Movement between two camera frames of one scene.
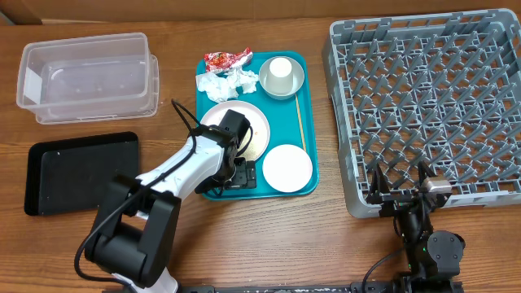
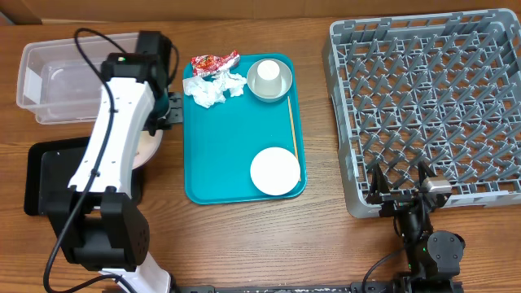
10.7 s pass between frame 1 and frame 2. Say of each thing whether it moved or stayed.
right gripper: stayed
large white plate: moved
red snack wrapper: moved
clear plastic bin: stayed
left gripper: moved
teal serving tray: moved
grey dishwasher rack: stayed
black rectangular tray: stayed
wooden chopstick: moved
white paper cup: moved
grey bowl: moved
